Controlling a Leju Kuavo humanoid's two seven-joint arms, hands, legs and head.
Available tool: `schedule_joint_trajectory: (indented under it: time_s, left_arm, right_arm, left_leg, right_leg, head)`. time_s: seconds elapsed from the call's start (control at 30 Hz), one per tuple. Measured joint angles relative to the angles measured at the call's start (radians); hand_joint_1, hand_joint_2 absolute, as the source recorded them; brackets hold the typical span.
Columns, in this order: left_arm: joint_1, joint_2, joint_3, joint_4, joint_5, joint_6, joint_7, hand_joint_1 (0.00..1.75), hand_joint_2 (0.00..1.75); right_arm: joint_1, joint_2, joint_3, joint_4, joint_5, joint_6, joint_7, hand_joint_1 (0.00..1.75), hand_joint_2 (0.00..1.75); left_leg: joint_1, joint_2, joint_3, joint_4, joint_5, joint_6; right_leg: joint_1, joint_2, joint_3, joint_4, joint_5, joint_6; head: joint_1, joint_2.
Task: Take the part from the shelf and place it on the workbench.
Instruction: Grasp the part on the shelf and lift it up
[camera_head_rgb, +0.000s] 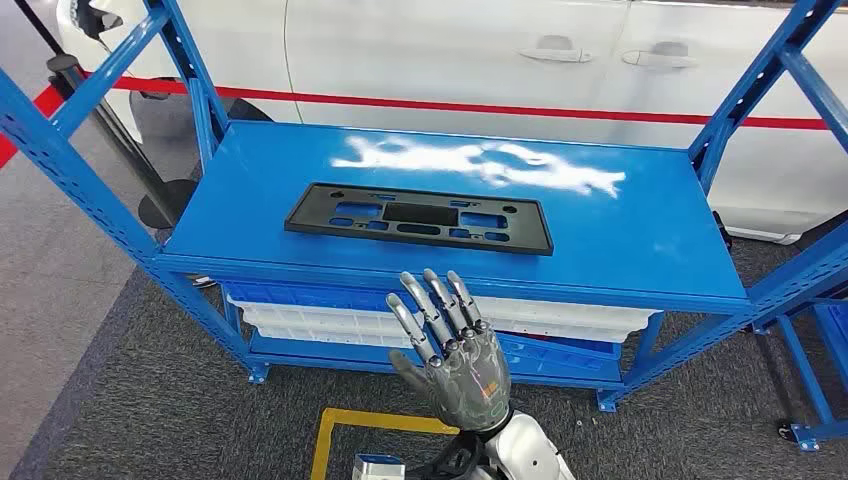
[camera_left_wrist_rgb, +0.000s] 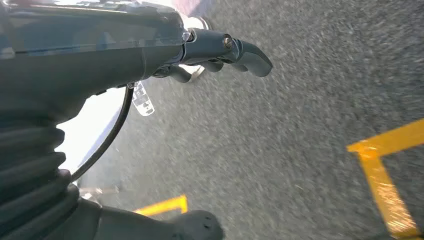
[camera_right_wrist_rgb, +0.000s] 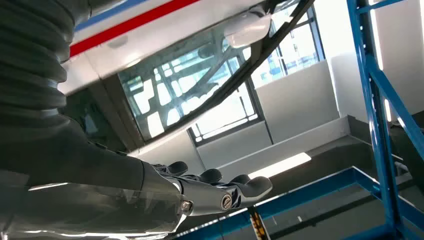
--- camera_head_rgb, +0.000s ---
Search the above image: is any black plastic plate frame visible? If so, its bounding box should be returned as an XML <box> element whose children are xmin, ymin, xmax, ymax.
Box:
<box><xmin>284</xmin><ymin>182</ymin><xmax>554</xmax><ymax>257</ymax></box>

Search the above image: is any white car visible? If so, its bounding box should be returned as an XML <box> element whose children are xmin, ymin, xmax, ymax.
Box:
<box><xmin>56</xmin><ymin>0</ymin><xmax>848</xmax><ymax>246</ymax></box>

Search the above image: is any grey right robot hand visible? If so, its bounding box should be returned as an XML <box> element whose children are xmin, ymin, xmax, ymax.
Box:
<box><xmin>385</xmin><ymin>268</ymin><xmax>515</xmax><ymax>435</ymax></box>

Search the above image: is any blue metal shelf rack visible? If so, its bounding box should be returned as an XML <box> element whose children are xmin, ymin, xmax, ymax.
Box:
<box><xmin>755</xmin><ymin>298</ymin><xmax>848</xmax><ymax>453</ymax></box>
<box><xmin>0</xmin><ymin>0</ymin><xmax>848</xmax><ymax>413</ymax></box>

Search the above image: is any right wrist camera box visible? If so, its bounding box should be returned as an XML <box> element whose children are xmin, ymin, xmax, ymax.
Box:
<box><xmin>351</xmin><ymin>453</ymin><xmax>407</xmax><ymax>480</ymax></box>

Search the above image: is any red barrier belt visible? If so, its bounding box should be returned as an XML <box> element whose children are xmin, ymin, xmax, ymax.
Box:
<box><xmin>79</xmin><ymin>71</ymin><xmax>831</xmax><ymax>131</ymax></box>
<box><xmin>0</xmin><ymin>84</ymin><xmax>68</xmax><ymax>170</ymax></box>

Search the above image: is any blue plastic bin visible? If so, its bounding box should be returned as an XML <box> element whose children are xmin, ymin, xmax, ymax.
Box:
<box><xmin>496</xmin><ymin>333</ymin><xmax>624</xmax><ymax>374</ymax></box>
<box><xmin>221</xmin><ymin>281</ymin><xmax>399</xmax><ymax>314</ymax></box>

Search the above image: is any yellow floor tape square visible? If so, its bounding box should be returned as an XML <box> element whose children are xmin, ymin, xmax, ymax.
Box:
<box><xmin>309</xmin><ymin>407</ymin><xmax>462</xmax><ymax>480</ymax></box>

